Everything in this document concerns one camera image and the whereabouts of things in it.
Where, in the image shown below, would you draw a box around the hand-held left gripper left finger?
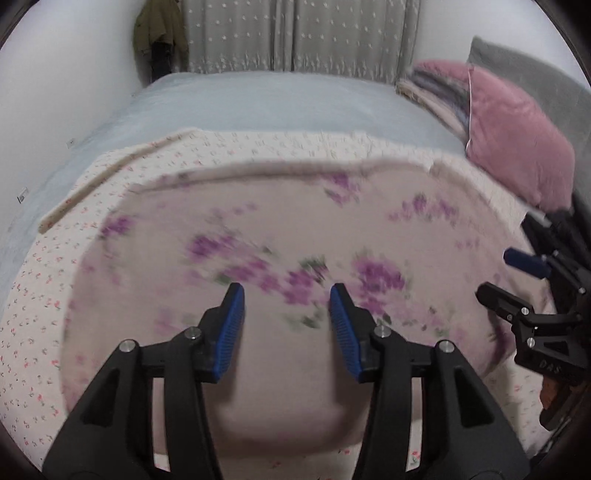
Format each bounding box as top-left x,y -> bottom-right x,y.
41,282 -> 245,480

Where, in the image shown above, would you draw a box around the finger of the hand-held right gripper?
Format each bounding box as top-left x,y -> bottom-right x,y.
475,282 -> 533,324
503,248 -> 587,295

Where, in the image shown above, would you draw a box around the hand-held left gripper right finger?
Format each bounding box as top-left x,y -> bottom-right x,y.
329,282 -> 532,480

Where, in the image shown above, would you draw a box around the floral padded jacket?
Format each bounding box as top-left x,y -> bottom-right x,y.
60,157 -> 555,457

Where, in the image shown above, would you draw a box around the person's right hand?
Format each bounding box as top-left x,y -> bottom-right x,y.
540,376 -> 571,416

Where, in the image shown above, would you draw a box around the pink velvet pillow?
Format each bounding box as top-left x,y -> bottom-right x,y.
465,65 -> 575,210

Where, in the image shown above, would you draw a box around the cherry print bed sheet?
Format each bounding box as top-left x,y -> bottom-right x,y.
0,129 -> 555,480

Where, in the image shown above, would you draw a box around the folded pink grey blanket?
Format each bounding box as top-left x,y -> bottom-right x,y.
396,59 -> 472,144

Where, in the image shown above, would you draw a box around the grey quilted pillow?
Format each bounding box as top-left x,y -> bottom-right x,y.
466,36 -> 591,153

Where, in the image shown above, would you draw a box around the grey bed cover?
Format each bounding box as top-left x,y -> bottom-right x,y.
0,71 -> 465,296

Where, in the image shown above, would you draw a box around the dark hanging pants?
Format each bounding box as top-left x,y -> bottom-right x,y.
150,41 -> 175,84

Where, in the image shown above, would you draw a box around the grey star print curtain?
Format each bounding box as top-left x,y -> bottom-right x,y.
293,0 -> 421,80
182,0 -> 296,75

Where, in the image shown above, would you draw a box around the olive hanging jacket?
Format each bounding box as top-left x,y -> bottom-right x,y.
134,0 -> 189,65

